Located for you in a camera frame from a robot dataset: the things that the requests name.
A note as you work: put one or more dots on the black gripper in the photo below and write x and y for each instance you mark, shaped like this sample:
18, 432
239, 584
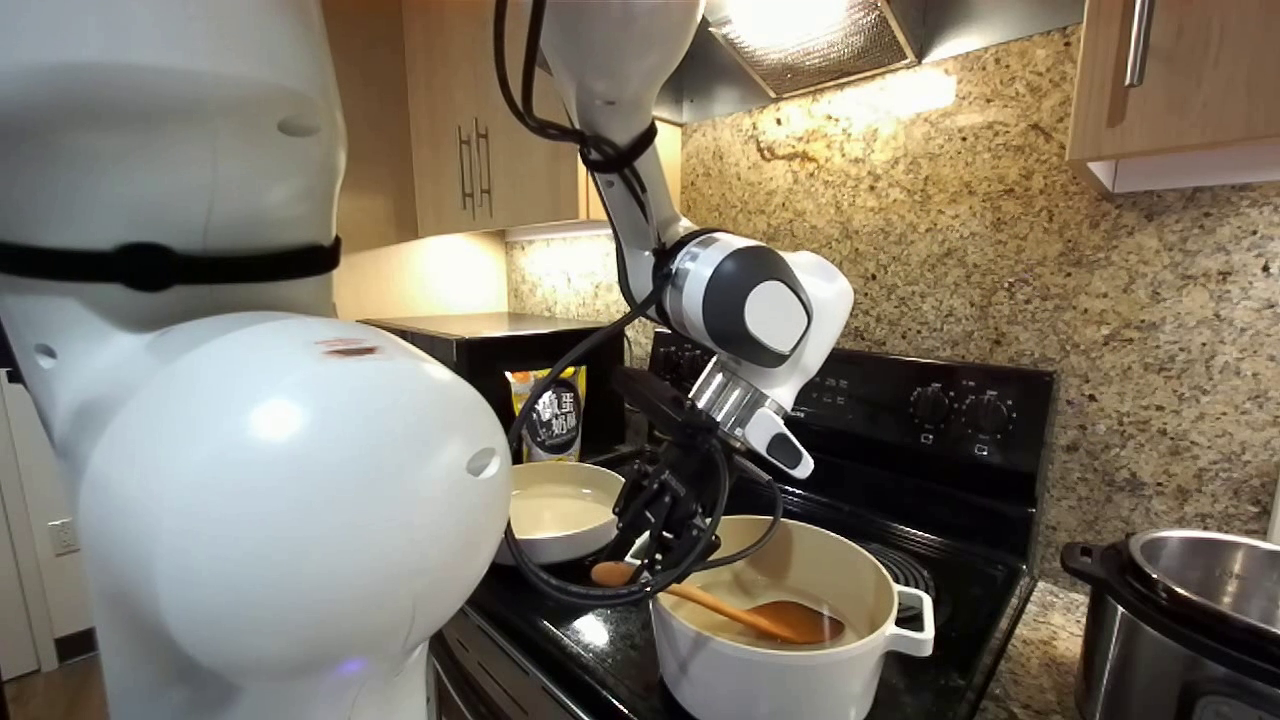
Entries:
692, 463

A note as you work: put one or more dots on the wooden spoon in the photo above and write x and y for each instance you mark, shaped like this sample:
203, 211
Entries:
760, 623

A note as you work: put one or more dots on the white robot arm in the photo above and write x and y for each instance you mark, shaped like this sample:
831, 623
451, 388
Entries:
264, 534

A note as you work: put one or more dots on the white enamel pot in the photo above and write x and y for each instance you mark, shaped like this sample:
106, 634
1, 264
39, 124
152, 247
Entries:
774, 682

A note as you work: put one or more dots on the cream shallow bowl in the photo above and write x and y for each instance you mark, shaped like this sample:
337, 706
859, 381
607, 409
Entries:
563, 515

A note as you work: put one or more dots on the yellow black snack bag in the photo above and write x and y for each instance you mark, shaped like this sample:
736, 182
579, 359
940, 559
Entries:
550, 416

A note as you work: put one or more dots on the black microwave oven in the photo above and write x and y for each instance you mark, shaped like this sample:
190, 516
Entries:
467, 347

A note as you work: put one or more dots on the black electric stove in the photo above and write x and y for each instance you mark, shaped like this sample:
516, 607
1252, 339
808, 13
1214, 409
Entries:
933, 443

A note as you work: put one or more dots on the steel range hood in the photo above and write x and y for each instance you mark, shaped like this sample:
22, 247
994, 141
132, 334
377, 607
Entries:
827, 32

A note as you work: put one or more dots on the black steel pressure cooker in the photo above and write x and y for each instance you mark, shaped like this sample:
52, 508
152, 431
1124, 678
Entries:
1174, 624

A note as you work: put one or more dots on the wooden wall cabinet beside hood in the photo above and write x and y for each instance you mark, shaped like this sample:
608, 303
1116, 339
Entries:
1203, 80

